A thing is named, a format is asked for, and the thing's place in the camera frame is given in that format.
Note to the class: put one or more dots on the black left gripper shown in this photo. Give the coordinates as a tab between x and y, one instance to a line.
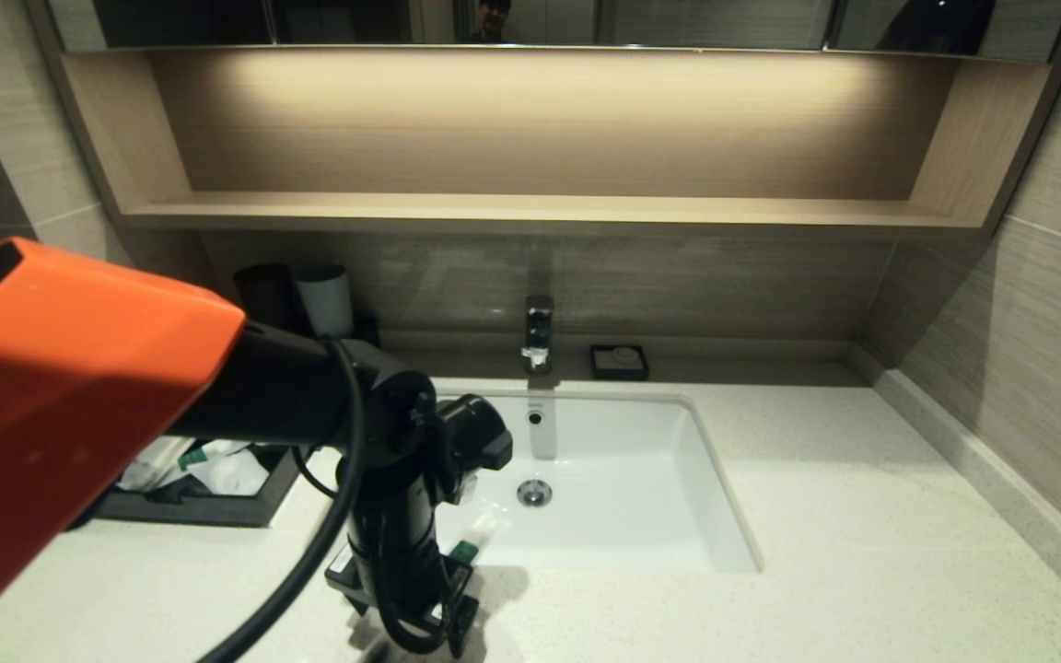
402	552

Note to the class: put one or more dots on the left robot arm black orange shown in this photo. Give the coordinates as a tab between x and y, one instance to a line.
79	405

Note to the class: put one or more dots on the chrome sink drain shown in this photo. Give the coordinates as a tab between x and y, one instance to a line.
535	494

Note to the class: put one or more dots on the white sink basin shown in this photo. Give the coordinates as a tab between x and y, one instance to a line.
641	479

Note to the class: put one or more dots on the clear plastic amenity packet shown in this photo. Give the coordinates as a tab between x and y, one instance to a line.
236	474

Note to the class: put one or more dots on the black soap dish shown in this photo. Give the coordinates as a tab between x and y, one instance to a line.
600	366

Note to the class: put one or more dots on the chrome faucet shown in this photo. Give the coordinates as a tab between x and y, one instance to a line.
538	330

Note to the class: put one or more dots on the round soap bar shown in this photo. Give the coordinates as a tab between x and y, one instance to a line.
623	355

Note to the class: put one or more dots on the white cup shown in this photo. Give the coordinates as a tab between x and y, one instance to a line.
326	299

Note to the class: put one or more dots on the black cup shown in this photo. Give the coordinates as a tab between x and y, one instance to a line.
265	293

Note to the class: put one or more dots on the light wooden wall shelf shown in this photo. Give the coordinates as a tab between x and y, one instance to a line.
540	129

